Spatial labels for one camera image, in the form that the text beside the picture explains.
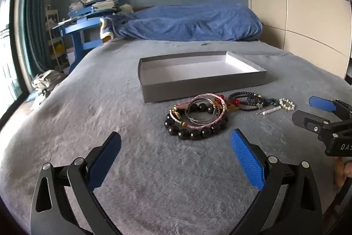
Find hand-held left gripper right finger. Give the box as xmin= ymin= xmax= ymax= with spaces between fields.
xmin=229 ymin=129 xmax=323 ymax=235

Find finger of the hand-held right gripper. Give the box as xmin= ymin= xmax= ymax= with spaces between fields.
xmin=291 ymin=110 xmax=352 ymax=142
xmin=308 ymin=96 xmax=352 ymax=121

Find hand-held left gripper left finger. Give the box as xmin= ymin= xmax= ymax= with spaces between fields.
xmin=30 ymin=131 xmax=123 ymax=235

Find small pearl bracelet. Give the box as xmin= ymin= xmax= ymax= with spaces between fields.
xmin=279 ymin=98 xmax=295 ymax=111

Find purple bead bracelet gold charm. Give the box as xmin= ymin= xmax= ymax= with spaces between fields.
xmin=258 ymin=98 xmax=279 ymax=109

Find white pearl hair clip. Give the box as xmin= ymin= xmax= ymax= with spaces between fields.
xmin=256 ymin=106 xmax=282 ymax=115

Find black hair tie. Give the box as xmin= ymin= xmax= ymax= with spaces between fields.
xmin=236 ymin=102 xmax=265 ymax=112

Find red bead bracelet gold charms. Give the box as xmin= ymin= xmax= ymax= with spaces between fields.
xmin=225 ymin=97 xmax=243 ymax=112

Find large dark bead bracelet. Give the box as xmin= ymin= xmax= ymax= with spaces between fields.
xmin=164 ymin=103 xmax=229 ymax=141

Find teal bead bracelet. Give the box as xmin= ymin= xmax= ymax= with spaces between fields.
xmin=228 ymin=91 xmax=262 ymax=104

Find thin dark wire bangle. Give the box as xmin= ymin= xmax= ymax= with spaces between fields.
xmin=185 ymin=103 xmax=222 ymax=123

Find pink braided bracelet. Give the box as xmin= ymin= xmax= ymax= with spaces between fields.
xmin=169 ymin=94 xmax=227 ymax=130

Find shallow grey cardboard box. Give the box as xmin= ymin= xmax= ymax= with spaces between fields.
xmin=138 ymin=51 xmax=268 ymax=104

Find person's right hand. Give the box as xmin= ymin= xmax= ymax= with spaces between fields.
xmin=334 ymin=157 xmax=352 ymax=192

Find beige wardrobe grey stripes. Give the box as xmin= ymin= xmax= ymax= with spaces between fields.
xmin=243 ymin=0 xmax=352 ymax=86

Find grey cloth pile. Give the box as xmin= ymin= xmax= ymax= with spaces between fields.
xmin=31 ymin=70 xmax=65 ymax=96

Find blue wooden desk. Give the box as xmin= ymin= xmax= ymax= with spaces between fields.
xmin=52 ymin=0 xmax=122 ymax=74

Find white shelf rack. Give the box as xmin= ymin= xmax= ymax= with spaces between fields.
xmin=45 ymin=5 xmax=70 ymax=71

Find blue duvet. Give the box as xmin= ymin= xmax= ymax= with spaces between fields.
xmin=100 ymin=0 xmax=263 ymax=42

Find stack of papers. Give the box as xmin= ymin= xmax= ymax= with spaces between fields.
xmin=92 ymin=0 xmax=120 ymax=11

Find teal curtain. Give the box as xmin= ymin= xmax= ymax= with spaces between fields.
xmin=16 ymin=0 xmax=57 ymax=79

